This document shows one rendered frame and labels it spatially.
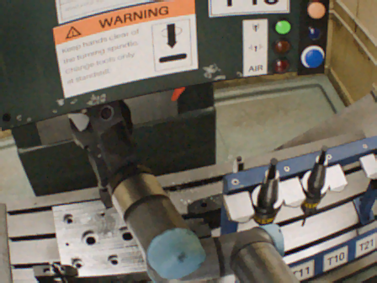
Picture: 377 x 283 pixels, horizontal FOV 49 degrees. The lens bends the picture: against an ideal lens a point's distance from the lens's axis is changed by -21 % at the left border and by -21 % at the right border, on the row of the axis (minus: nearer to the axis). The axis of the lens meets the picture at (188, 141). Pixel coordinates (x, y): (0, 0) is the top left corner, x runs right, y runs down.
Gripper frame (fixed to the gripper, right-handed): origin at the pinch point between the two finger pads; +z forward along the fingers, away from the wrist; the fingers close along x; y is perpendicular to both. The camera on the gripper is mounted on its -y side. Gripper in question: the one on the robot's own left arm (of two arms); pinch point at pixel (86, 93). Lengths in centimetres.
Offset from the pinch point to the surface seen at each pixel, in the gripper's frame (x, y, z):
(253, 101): 76, 88, 52
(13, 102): -13.4, -21.2, -17.5
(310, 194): 32.0, 19.7, -27.0
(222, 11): 11.4, -27.9, -24.0
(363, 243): 52, 47, -39
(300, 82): 100, 85, 49
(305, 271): 34, 48, -35
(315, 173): 33.2, 15.1, -25.6
